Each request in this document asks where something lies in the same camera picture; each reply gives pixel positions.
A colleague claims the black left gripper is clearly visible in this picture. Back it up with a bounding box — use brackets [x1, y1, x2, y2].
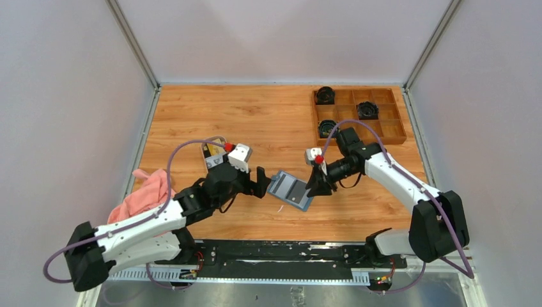
[213, 153, 270, 209]

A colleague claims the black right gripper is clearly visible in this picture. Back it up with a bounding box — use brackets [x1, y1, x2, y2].
[306, 158, 359, 198]

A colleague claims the black VIP card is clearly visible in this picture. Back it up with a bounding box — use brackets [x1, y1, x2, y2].
[286, 180, 306, 206]

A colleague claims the blue leather card holder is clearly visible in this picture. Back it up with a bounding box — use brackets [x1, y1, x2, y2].
[267, 170, 313, 212]

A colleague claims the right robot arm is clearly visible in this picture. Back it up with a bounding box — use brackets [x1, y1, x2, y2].
[305, 128, 470, 267]

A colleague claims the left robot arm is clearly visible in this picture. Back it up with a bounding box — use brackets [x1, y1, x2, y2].
[63, 162, 271, 292]

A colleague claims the black blue rosette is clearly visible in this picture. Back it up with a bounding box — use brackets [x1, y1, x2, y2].
[318, 120, 337, 139]

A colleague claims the black rosette middle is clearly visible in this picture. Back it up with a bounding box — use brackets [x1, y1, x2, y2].
[357, 101, 379, 120]

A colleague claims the black rosette top left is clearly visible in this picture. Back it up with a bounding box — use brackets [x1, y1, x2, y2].
[314, 86, 336, 105]

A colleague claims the wooden compartment tray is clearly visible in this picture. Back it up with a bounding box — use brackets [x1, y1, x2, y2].
[311, 86, 407, 146]

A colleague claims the pink cloth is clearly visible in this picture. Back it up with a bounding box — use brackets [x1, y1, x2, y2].
[107, 169, 168, 224]

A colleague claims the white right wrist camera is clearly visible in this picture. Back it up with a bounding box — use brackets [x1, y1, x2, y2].
[305, 147, 327, 175]

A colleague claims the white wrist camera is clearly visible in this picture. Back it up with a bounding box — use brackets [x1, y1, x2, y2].
[305, 147, 327, 175]
[228, 143, 252, 173]

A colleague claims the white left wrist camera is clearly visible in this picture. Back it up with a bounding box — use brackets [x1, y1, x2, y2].
[228, 143, 252, 173]

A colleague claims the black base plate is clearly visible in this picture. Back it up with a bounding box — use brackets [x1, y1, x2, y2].
[156, 239, 407, 282]

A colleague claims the aluminium frame rail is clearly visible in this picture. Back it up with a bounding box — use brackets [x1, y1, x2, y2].
[86, 237, 477, 285]

